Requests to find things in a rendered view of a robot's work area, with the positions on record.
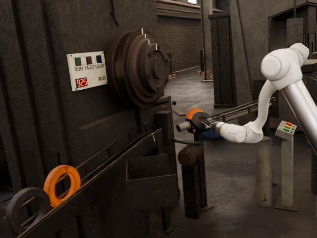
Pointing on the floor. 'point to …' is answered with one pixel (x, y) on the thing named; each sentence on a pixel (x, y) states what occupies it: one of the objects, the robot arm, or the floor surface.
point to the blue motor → (210, 134)
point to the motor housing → (191, 179)
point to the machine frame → (70, 103)
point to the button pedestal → (287, 170)
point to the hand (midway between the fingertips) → (202, 121)
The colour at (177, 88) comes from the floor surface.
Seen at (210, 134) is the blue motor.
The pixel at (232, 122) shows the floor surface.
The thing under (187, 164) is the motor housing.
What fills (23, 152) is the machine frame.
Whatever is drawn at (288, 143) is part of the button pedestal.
